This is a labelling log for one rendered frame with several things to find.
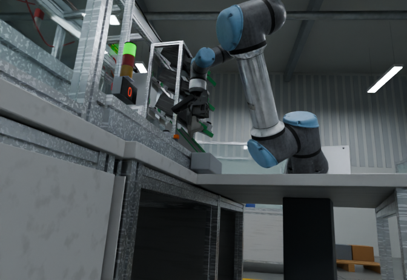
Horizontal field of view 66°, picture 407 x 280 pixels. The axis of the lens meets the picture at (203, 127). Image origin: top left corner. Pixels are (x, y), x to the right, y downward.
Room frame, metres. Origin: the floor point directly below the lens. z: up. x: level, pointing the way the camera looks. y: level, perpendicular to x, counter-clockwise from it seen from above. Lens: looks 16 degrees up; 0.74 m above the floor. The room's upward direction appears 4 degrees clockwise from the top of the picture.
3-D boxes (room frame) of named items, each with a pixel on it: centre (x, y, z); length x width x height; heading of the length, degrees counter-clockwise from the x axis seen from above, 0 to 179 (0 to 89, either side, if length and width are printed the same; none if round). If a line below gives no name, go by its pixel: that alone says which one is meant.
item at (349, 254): (6.16, -2.74, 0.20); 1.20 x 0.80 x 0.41; 84
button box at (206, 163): (1.17, -0.02, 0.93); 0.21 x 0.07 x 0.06; 165
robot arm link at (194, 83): (1.27, 0.04, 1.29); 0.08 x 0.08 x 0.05
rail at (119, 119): (1.00, 0.09, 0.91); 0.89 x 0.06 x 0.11; 165
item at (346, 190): (1.20, -0.36, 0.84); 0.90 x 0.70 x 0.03; 154
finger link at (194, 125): (1.25, 0.04, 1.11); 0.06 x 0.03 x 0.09; 74
